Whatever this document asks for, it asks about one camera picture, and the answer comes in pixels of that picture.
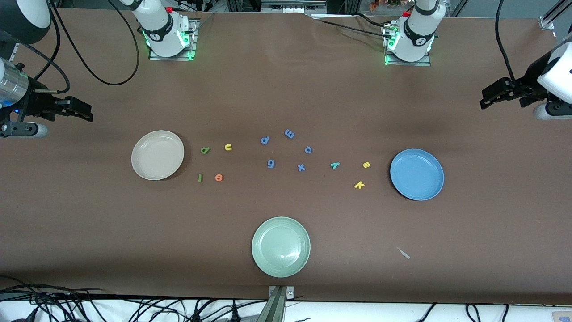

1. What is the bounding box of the grey power strip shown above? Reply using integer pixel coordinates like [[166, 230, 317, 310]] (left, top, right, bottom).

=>
[[261, 0, 327, 14]]

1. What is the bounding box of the silver aluminium frame profile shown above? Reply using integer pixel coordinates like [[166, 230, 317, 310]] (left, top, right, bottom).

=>
[[538, 0, 572, 30]]

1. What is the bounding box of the pale green round plate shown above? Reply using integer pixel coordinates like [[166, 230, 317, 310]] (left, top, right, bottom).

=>
[[251, 216, 311, 278]]

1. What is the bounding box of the black base power cable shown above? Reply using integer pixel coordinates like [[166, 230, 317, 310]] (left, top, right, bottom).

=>
[[313, 13, 394, 41]]

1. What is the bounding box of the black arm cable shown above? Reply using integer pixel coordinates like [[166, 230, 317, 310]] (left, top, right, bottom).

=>
[[494, 0, 521, 83], [25, 0, 140, 94]]

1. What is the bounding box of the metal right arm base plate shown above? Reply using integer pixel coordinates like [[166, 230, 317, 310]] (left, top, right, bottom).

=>
[[149, 18, 198, 61]]

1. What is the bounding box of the grey aluminium camera post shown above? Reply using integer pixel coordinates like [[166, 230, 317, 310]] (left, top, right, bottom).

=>
[[257, 285, 294, 322]]

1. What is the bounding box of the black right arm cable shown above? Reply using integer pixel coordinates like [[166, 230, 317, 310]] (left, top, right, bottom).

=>
[[25, 0, 140, 94]]

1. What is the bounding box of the beige brown round plate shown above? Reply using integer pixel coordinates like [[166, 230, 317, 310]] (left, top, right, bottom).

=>
[[131, 130, 185, 181]]

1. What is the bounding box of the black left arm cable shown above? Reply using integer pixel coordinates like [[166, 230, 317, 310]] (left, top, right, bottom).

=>
[[494, 0, 521, 83]]

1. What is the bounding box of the thick black floor cable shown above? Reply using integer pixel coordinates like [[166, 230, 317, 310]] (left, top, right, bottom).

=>
[[0, 288, 110, 301]]

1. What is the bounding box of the blue round plate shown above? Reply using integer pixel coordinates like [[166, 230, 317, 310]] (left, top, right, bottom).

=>
[[390, 148, 445, 201]]

